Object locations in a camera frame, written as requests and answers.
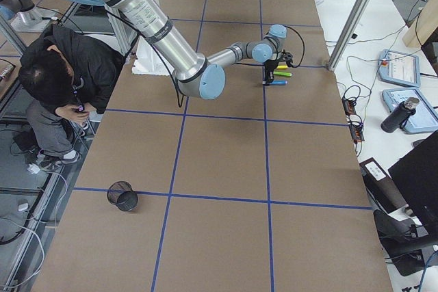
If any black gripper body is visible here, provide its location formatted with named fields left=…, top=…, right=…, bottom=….
left=263, top=59, right=280, bottom=72

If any blue marker pen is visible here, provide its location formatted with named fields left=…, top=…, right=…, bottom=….
left=263, top=80, right=288, bottom=85

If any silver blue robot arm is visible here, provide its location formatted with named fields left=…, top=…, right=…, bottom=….
left=1, top=0, right=42, bottom=27
left=70, top=0, right=292, bottom=99

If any green highlighter pen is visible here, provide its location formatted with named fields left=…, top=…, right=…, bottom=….
left=273, top=71, right=292, bottom=77

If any black usb hub upper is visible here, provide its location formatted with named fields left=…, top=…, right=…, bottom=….
left=342, top=98, right=356, bottom=116

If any black usb hub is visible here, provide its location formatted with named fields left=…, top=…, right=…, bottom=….
left=348, top=123, right=364, bottom=144
left=342, top=98, right=356, bottom=116

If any black usb hub lower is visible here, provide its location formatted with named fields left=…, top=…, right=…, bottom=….
left=348, top=123, right=364, bottom=144

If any brown paper table mat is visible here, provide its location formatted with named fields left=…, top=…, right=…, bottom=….
left=33, top=0, right=392, bottom=291

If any teach pendant far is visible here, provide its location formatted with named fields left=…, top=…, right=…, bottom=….
left=378, top=49, right=421, bottom=88

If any teach pendant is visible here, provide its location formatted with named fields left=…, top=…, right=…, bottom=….
left=378, top=49, right=421, bottom=88
left=381, top=88, right=437, bottom=134

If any black water bottle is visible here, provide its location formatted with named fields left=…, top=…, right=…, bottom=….
left=381, top=97, right=420, bottom=133

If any black box with label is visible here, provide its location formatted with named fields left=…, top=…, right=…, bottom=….
left=359, top=157, right=407, bottom=213

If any teach pendant near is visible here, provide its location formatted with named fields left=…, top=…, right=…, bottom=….
left=381, top=88, right=437, bottom=134

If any black monitor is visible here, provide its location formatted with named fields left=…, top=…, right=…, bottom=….
left=389, top=132, right=437, bottom=233

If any black mesh cup near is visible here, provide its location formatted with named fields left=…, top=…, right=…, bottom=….
left=107, top=181, right=138, bottom=211

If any seated person in black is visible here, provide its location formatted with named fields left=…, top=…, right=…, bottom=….
left=18, top=25, right=125, bottom=171

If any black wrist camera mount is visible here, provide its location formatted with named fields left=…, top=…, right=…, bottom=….
left=281, top=50, right=294, bottom=67

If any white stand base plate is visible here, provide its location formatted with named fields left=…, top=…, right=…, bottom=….
left=132, top=37, right=174, bottom=76

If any aluminium frame post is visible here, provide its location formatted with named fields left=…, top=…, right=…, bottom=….
left=326, top=0, right=370, bottom=71

